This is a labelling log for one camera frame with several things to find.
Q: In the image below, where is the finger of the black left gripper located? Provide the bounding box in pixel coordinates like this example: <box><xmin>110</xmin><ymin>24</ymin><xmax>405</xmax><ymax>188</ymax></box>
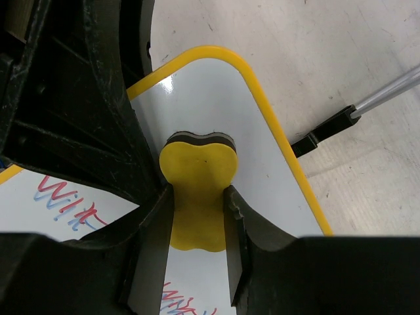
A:
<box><xmin>1</xmin><ymin>1</ymin><xmax>160</xmax><ymax>204</ymax></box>

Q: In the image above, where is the yellow bone-shaped eraser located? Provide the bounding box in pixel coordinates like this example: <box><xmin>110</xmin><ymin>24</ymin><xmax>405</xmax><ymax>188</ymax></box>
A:
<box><xmin>159</xmin><ymin>131</ymin><xmax>238</xmax><ymax>252</ymax></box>

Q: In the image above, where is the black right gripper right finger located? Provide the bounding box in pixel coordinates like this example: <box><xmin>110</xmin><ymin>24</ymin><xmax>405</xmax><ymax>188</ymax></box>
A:
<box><xmin>223</xmin><ymin>186</ymin><xmax>419</xmax><ymax>314</ymax></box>

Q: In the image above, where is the metal whiteboard stand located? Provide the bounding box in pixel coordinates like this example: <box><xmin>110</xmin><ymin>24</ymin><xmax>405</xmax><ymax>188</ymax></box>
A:
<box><xmin>291</xmin><ymin>66</ymin><xmax>419</xmax><ymax>158</ymax></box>

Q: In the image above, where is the yellow-framed whiteboard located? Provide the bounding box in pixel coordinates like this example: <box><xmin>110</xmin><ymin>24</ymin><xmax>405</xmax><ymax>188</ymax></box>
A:
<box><xmin>1</xmin><ymin>46</ymin><xmax>332</xmax><ymax>314</ymax></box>

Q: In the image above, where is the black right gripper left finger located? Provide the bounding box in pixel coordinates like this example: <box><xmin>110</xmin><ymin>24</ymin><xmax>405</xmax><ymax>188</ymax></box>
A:
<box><xmin>1</xmin><ymin>186</ymin><xmax>174</xmax><ymax>314</ymax></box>

